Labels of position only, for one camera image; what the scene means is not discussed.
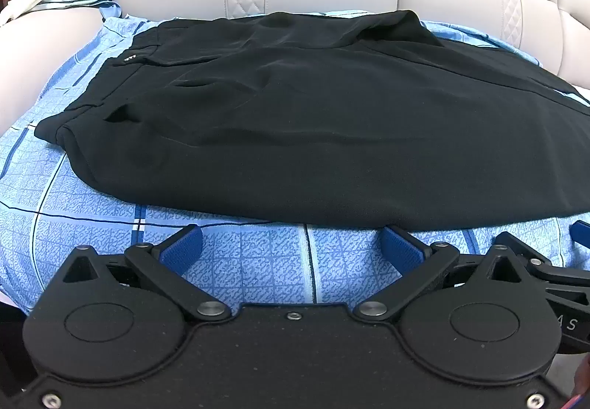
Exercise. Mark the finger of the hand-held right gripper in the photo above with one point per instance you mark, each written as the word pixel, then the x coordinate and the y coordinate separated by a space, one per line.
pixel 567 280
pixel 581 234

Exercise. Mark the black pants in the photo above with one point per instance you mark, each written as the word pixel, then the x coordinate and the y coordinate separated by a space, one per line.
pixel 322 114

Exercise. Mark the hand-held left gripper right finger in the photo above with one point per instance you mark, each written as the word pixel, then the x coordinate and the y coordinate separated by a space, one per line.
pixel 402 250

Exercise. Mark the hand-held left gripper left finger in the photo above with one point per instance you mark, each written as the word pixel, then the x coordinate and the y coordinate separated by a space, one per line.
pixel 182 250

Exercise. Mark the blue checked bed sheet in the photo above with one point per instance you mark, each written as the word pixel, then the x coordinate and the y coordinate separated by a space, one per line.
pixel 258 261

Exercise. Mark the white crumpled cloth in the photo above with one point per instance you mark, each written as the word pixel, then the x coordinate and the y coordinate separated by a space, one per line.
pixel 20 5

